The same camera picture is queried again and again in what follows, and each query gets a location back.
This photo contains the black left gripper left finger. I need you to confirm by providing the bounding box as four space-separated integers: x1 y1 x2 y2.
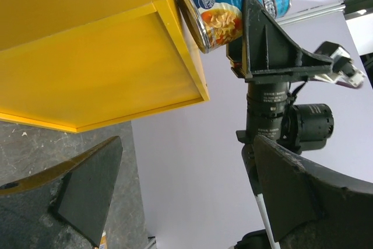
1 136 122 248

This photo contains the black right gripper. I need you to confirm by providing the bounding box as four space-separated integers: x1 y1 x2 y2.
227 0 332 83

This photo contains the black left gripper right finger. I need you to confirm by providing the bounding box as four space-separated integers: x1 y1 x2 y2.
254 136 372 248

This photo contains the blue soup can with noodles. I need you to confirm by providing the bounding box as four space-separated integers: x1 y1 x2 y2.
175 0 292 54

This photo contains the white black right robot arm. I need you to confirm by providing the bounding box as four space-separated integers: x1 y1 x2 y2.
227 0 332 248

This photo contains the orange can with spoon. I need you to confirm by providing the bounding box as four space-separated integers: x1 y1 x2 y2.
96 231 108 249

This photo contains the yellow wooden box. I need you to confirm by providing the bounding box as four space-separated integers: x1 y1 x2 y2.
1 0 209 133

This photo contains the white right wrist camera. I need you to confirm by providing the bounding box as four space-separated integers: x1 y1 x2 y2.
311 41 366 89

